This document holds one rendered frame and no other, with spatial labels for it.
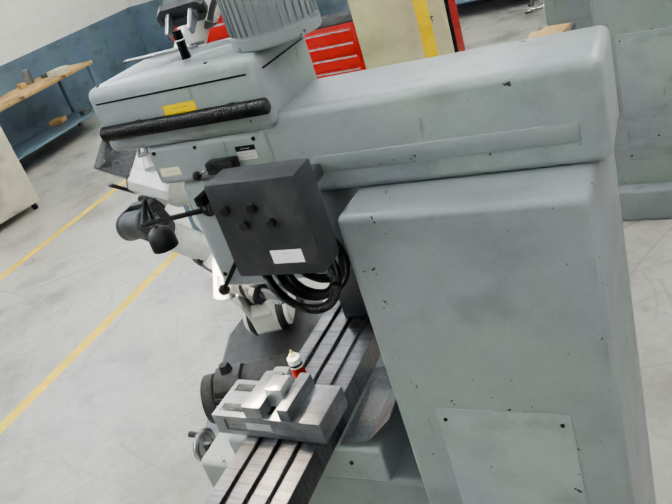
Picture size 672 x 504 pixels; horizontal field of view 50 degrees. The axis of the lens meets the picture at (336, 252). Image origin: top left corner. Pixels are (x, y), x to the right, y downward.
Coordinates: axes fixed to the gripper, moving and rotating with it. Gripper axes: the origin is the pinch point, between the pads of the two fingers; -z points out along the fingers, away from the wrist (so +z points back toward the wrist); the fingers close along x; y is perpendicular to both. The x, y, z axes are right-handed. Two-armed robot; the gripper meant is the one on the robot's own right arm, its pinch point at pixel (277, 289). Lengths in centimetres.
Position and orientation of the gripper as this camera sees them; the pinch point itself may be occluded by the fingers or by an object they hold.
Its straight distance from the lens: 195.1
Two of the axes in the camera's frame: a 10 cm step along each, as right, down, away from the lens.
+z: -7.3, -1.2, 6.7
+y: 2.8, 8.4, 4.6
